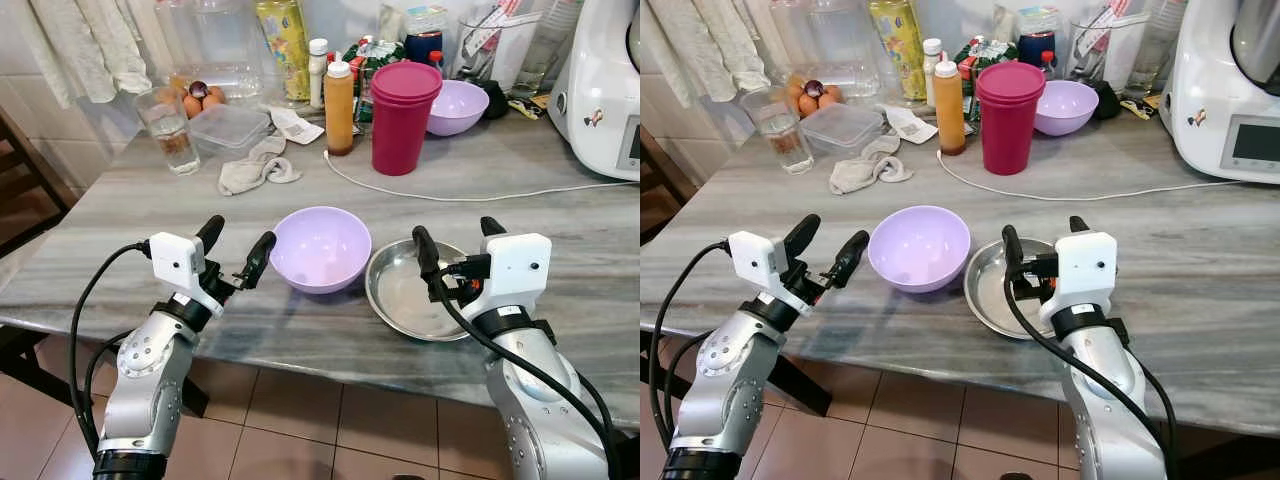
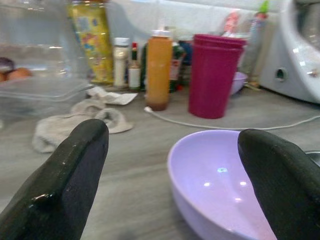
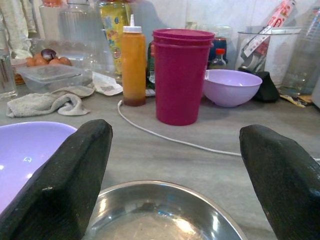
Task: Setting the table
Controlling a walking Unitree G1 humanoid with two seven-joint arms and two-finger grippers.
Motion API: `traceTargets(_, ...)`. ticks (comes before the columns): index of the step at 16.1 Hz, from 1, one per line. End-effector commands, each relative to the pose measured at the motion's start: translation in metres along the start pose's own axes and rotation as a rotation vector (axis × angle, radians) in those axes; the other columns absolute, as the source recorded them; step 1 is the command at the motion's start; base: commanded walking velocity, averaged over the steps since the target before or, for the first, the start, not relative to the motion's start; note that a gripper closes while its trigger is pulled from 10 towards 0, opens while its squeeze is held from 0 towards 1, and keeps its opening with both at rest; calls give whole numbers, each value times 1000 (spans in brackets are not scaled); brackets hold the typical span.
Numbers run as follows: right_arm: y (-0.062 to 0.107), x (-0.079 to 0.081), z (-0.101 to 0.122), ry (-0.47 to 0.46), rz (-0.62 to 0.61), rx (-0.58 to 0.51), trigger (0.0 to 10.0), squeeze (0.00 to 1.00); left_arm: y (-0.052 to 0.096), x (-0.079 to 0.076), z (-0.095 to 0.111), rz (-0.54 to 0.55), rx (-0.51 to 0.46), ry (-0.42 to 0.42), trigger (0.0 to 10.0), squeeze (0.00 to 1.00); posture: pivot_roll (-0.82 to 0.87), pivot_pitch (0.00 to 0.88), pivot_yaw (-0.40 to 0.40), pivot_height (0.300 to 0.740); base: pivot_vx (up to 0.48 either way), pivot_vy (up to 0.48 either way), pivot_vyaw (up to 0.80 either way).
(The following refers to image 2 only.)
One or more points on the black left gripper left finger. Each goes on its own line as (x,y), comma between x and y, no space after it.
(50,180)

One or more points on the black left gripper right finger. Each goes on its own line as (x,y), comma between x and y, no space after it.
(282,185)

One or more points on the grey crumpled cloth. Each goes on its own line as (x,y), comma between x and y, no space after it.
(65,127)

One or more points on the lilac plastic bowl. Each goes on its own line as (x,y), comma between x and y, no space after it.
(210,185)
(238,81)

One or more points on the clear plastic food container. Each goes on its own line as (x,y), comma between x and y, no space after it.
(37,92)

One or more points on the white crumpled paper napkin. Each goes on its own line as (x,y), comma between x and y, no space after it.
(112,96)

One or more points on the brown egg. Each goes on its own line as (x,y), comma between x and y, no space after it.
(19,73)

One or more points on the red onion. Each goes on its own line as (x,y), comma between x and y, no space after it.
(5,63)

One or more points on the magenta plastic cup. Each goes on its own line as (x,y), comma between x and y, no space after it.
(211,82)
(220,40)

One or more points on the white kitchen appliance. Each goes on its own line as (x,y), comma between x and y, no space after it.
(292,55)

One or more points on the white-capped spice jar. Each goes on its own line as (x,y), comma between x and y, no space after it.
(121,62)

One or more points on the small hot sauce bottle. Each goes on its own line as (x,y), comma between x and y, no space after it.
(134,70)

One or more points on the yellow printed snack bag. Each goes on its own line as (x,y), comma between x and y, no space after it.
(93,42)

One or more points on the dark green glass bottle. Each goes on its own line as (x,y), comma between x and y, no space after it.
(143,67)

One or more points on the large clear plastic jar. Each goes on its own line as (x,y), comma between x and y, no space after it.
(35,30)

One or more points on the orange sauce squeeze bottle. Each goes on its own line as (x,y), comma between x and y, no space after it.
(158,72)

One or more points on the striped stick with green top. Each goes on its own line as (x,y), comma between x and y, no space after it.
(257,32)

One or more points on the red-labelled dark bottle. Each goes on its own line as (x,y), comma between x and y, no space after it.
(177,65)

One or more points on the pink and white packet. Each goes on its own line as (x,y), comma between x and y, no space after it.
(231,22)

